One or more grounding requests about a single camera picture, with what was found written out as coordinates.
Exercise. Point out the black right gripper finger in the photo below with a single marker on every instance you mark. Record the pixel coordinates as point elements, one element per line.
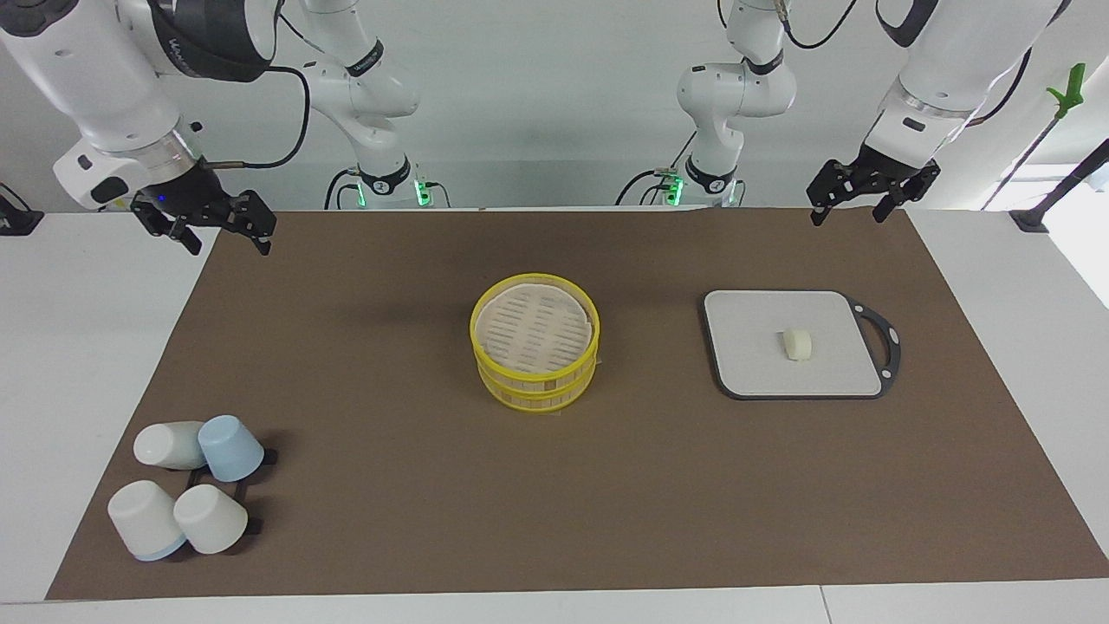
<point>178,230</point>
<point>256,221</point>

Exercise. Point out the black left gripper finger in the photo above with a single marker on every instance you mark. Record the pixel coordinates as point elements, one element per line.
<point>905,192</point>
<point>827,184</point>

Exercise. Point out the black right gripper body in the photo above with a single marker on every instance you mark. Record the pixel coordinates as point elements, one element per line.
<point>191,195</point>

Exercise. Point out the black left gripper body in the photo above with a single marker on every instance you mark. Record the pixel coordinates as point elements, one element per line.
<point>888,172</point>

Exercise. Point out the white steamed bun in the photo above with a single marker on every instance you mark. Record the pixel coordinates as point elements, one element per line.
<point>797,344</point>

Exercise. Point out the yellow bamboo steamer lid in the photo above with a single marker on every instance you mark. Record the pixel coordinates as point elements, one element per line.
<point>528,375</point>

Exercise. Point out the white steamer liner paper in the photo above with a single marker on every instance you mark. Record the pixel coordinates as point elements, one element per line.
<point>520,325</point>

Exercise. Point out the yellow-rimmed bamboo steamer tier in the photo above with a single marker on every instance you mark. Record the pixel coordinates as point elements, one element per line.
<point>533,400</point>

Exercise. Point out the thin metal rod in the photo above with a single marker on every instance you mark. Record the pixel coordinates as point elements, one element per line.
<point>1022,160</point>

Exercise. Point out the grey cutting board black rim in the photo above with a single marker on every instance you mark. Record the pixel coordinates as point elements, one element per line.
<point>771,364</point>

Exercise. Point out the green clamp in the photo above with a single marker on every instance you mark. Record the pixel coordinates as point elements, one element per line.
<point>1070,91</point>

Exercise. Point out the light blue cup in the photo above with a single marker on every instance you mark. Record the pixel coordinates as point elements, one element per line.
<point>232,449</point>

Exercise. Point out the black cup rack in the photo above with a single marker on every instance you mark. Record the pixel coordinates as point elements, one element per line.
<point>243,492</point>

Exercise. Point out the white cup with blue rim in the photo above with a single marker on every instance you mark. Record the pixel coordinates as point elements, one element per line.
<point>143,518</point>

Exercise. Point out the brown table mat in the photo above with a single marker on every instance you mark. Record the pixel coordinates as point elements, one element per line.
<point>390,520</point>

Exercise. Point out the black clamp mount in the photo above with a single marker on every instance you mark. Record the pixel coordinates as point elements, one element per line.
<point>17,221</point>

